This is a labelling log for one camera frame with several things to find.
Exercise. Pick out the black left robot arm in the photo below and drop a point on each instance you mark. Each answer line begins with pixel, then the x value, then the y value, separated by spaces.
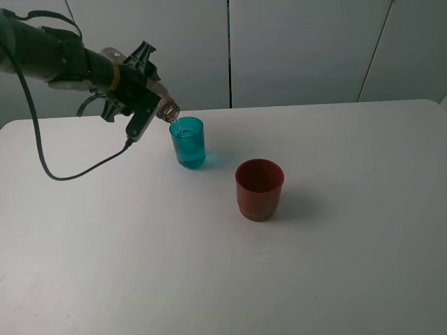
pixel 60 59

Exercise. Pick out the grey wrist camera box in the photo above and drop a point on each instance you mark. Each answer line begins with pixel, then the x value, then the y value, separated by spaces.
pixel 144 109

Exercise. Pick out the teal translucent plastic cup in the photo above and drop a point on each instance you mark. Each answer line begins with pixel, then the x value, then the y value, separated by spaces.
pixel 188 138

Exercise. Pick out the red plastic cup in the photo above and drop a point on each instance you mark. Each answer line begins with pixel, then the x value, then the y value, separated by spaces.
pixel 258 188

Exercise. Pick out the clear brown plastic bottle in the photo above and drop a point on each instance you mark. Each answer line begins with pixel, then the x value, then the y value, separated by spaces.
pixel 167 109

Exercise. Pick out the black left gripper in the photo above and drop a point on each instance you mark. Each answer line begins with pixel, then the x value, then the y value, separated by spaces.
pixel 127 82

